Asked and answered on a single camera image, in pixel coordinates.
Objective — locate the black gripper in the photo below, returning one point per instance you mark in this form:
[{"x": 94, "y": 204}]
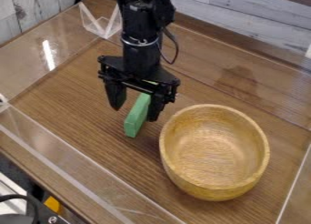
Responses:
[{"x": 131, "y": 70}]

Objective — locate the yellow black device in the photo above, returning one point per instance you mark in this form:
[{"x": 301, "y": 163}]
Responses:
[{"x": 53, "y": 212}]

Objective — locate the clear acrylic corner bracket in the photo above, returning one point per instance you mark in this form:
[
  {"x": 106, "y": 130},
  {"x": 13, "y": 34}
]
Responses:
[{"x": 103, "y": 27}]

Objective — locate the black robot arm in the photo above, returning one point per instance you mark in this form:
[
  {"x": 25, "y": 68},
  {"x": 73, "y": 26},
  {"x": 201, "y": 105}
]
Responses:
[{"x": 146, "y": 20}]

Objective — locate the brown wooden bowl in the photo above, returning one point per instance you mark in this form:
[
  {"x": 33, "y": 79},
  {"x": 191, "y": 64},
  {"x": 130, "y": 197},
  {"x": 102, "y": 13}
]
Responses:
[{"x": 215, "y": 151}]

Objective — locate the green rectangular block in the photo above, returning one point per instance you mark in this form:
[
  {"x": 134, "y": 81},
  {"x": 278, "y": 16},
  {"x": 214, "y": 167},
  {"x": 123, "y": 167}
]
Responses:
[{"x": 139, "y": 112}]

